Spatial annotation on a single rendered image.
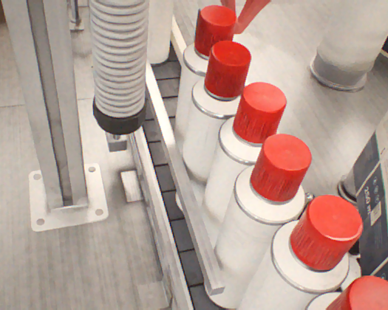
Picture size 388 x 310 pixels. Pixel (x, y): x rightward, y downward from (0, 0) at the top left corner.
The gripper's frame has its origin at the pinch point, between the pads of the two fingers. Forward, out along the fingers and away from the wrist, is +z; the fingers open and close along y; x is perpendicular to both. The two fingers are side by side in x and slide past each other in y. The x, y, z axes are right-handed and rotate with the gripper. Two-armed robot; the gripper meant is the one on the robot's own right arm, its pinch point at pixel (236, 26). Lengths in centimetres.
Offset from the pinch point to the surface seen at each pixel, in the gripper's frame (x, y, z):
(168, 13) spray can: 4.3, 11.7, 5.5
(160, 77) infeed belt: 5.5, 8.6, 13.9
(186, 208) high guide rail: 10.3, -18.5, 5.7
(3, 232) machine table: 27.9, -9.3, 19.0
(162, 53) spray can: 4.8, 11.4, 11.7
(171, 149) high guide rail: 9.9, -11.6, 5.7
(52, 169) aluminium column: 21.4, -7.9, 10.7
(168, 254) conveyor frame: 11.3, -18.4, 14.1
